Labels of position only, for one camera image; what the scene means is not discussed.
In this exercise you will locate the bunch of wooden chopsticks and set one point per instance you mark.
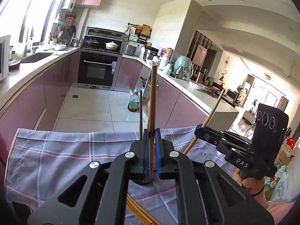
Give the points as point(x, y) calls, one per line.
point(138, 212)

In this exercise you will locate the pink base cabinets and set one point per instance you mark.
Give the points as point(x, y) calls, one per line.
point(173, 105)
point(35, 98)

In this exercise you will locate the wooden cutting board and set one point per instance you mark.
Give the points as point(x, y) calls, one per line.
point(146, 30)

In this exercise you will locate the green kitchen appliance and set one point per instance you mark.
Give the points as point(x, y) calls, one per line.
point(181, 62)

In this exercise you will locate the person's right hand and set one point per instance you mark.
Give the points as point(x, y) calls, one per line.
point(252, 185)

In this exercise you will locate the grey checked cloth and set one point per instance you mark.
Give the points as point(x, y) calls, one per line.
point(70, 150)

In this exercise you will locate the white casserole pot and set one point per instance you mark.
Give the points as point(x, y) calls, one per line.
point(111, 46)

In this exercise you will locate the white plastic bottle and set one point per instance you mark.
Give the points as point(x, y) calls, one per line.
point(167, 70)

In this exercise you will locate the stainless steel pot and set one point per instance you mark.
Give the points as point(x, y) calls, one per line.
point(150, 54)

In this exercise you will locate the white microwave oven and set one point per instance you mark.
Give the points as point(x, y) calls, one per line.
point(3, 58)

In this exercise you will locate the black built-in oven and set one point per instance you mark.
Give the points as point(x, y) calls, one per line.
point(98, 71)

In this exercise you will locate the black wall rack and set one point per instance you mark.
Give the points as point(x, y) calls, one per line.
point(140, 38)

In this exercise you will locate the black pot with glass lid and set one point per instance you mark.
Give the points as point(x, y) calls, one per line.
point(91, 43)

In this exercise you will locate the steel thermos bottle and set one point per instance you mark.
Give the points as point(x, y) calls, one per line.
point(179, 73)

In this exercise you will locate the cooking oil bottle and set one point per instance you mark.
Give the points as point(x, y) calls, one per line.
point(133, 103)

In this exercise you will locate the white kitchen countertop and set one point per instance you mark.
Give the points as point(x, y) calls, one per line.
point(28, 68)

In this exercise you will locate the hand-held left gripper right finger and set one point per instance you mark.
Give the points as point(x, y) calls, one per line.
point(159, 154)

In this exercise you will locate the silver rice cooker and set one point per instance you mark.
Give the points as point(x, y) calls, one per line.
point(130, 50)

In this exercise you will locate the dark red bowl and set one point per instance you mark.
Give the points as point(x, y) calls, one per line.
point(14, 66)

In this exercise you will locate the large kitchen window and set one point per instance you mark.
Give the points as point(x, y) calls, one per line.
point(35, 11)

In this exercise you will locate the brown wall picture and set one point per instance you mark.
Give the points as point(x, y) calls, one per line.
point(200, 55)

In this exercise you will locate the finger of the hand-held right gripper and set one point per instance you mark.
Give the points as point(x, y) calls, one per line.
point(220, 145)
point(211, 130)

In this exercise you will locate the round wall clock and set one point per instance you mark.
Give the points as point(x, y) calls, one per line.
point(227, 62)

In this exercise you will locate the black mesh utensil holder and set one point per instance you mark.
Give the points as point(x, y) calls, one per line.
point(146, 182)

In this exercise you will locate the hanging black frying pan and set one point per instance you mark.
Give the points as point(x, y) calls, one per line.
point(72, 30)

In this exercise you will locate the purple cup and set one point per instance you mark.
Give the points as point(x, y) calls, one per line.
point(161, 52)

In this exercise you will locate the pink kettle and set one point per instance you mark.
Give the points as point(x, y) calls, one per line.
point(168, 52)

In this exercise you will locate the white bowl with food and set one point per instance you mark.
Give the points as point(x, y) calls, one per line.
point(59, 46)

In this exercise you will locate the brown wooden chopstick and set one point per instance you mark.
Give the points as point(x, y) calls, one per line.
point(153, 98)
point(214, 109)

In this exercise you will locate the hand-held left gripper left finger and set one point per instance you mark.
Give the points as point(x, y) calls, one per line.
point(146, 152)

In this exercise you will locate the steel kitchen sink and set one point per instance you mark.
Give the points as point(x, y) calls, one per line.
point(36, 57)

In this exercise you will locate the black range hood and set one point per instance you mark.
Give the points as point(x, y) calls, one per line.
point(104, 32)

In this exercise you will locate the white plastic bag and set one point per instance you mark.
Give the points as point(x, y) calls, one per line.
point(196, 85)

